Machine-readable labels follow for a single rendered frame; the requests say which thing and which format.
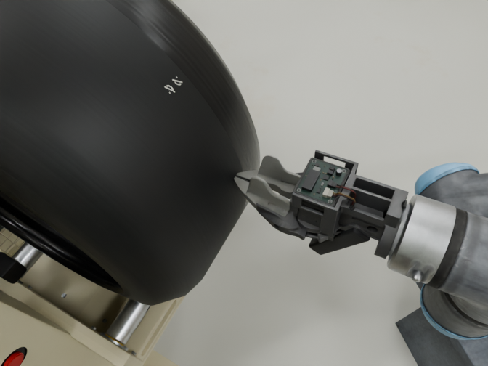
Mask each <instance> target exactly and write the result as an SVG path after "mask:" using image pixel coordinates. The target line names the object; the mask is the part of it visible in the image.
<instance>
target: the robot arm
mask: <svg viewBox="0 0 488 366"><path fill-rule="evenodd" d="M324 157H327V158H332V159H334V160H338V161H340V162H343V163H345V168H344V167H342V166H337V165H335V164H332V163H328V162H326V161H324ZM358 165H359V163H357V162H354V161H351V160H347V159H345V158H340V157H338V156H335V155H331V154H328V153H326V152H322V151H319V150H315V153H314V158H310V160H309V162H308V163H307V165H306V168H305V169H304V171H303V172H301V173H292V172H289V171H287V170H286V169H284V167H283V166H282V164H281V162H280V160H279V159H278V158H276V157H275V156H272V155H266V156H264V157H263V160H262V162H261V165H260V168H259V170H252V171H243V172H240V173H237V175H236V176H235V178H234V180H235V184H236V185H237V188H238V189H239V191H240V192H241V193H242V194H243V196H244V197H245V198H246V200H247V201H248V202H249V203H250V204H251V205H252V206H253V207H254V208H255V209H256V210H257V211H258V212H259V213H260V214H261V215H262V216H263V217H264V218H265V219H266V220H267V221H268V222H269V223H270V224H271V225H272V226H273V227H274V228H275V229H277V230H279V231H280V232H283V233H285V234H287V235H292V236H296V237H299V238H300V239H302V240H305V238H306V237H310V238H311V239H312V240H311V242H310V244H309V247H310V248H311V249H312V250H313V251H315V252H316V253H318V254H319V255H323V254H326V253H330V252H333V251H337V250H341V249H343V248H348V247H350V246H353V245H357V244H360V243H364V242H367V241H369V240H370V238H372V239H375V240H378V244H377V247H376V249H375V253H374V255H376V256H380V257H381V258H384V259H386V257H387V256H389V258H388V261H387V267H388V268H389V269H390V270H392V271H395V272H398V273H400V274H402V275H405V276H407V277H410V278H412V280H413V281H414V282H422V283H424V285H423V287H422V288H421V291H420V306H421V309H422V311H423V314H424V316H425V317H426V319H427V320H428V321H429V322H430V324H431V325H432V326H433V327H434V328H436V329H437V330H438V331H439V332H440V333H443V334H445V335H446V336H449V337H451V338H455V339H459V340H475V339H481V338H486V337H487V336H488V173H483V174H480V173H479V170H478V169H477V168H475V167H474V166H472V165H471V164H468V163H445V164H442V165H439V166H435V167H433V168H431V169H429V170H427V171H426V172H424V173H423V174H421V175H420V176H419V178H418V179H417V181H416V183H415V195H413V196H412V198H411V199H410V202H409V203H408V204H407V200H406V199H407V196H408V193H409V192H408V191H405V190H401V189H399V188H396V187H392V186H389V185H387V184H383V183H380V182H377V181H374V180H372V179H368V178H365V177H363V176H358V175H356V174H357V168H358ZM273 191H275V192H278V193H279V195H278V194H277V193H275V192H273ZM289 199H290V200H289Z"/></svg>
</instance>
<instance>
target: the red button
mask: <svg viewBox="0 0 488 366"><path fill-rule="evenodd" d="M23 357H24V354H23V353H22V352H20V351H17V352H15V353H14V354H12V355H11V356H10V357H9V358H8V359H7V360H6V362H5V363H4V366H20V364H21V363H22V361H23Z"/></svg>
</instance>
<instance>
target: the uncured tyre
mask: <svg viewBox="0 0 488 366"><path fill-rule="evenodd" d="M172 69H174V70H175V71H176V72H177V73H178V74H179V75H180V76H181V77H182V78H183V80H184V81H185V82H186V83H187V85H188V87H187V88H186V89H185V90H184V91H183V92H182V94H181V95H180V96H179V97H178V98H177V100H176V101H175V102H173V101H172V100H171V99H170V98H169V96H168V95H167V94H166V93H165V92H164V91H163V90H162V89H161V88H160V87H159V85H158V84H159V83H160V82H161V81H162V80H163V79H164V78H165V77H166V76H167V75H168V73H169V72H170V71H171V70H172ZM259 168H260V148H259V141H258V137H257V133H256V129H255V126H254V124H253V120H252V117H251V114H250V113H249V110H248V108H247V105H246V103H245V100H244V99H243V96H242V94H241V91H240V89H239V87H238V85H237V83H236V81H235V79H234V77H233V75H232V74H231V72H230V70H229V68H228V67H227V65H226V64H225V62H224V61H223V59H222V58H221V56H220V54H219V53H218V52H217V50H216V49H215V48H214V46H213V45H212V43H211V42H210V41H209V40H208V39H207V37H206V36H205V35H204V33H203V32H202V31H201V30H200V29H199V27H198V26H196V24H194V22H193V21H192V20H191V19H190V18H189V17H188V16H187V15H186V14H185V13H184V12H183V11H182V10H181V9H180V8H179V7H178V6H177V5H176V4H175V3H174V2H173V1H172V0H0V225H1V226H2V227H4V228H5V229H7V230H8V231H10V232H11V233H12V234H14V235H16V236H18V237H19V238H20V239H22V240H24V241H25V242H26V243H28V244H29V245H32V246H33V247H34V248H36V249H37V250H39V251H40V252H42V253H44V254H45V255H47V256H48V257H50V258H51V259H54V260H55V261H57V262H58V263H60V264H61V265H63V266H65V267H67V268H68V269H70V270H72V271H73V272H75V273H77V274H78V275H80V276H82V277H84V278H86V279H87V280H90V281H92V282H93V283H95V284H97V285H99V286H101V287H103V288H106V289H108V290H110V291H112V292H114V293H117V294H119V295H122V296H125V297H127V298H130V299H131V300H134V301H137V302H139V303H141V304H146V305H149V306H154V305H156V304H161V303H163V302H166V301H170V300H173V299H175V298H180V297H182V296H186V295H187V294H188V293H189V292H190V291H191V290H192V289H193V288H194V287H195V286H196V285H197V284H198V283H199V282H200V281H201V280H202V279H203V278H204V276H205V274H206V272H207V271H208V269H209V267H210V266H211V264H212V263H213V261H214V259H215V258H216V256H217V254H218V252H219V251H220V250H221V247H222V246H223V244H224V243H225V241H226V239H227V238H228V236H229V234H230V232H231V231H232V229H233V228H234V226H235V225H236V223H237V221H238V219H239V218H240V216H241V214H242V213H243V211H244V210H245V207H246V206H247V204H248V203H249V202H248V201H247V200H246V198H245V197H244V196H243V194H242V193H241V192H240V191H239V189H238V188H237V185H236V184H235V180H234V178H235V176H236V175H237V173H240V172H243V171H252V170H259Z"/></svg>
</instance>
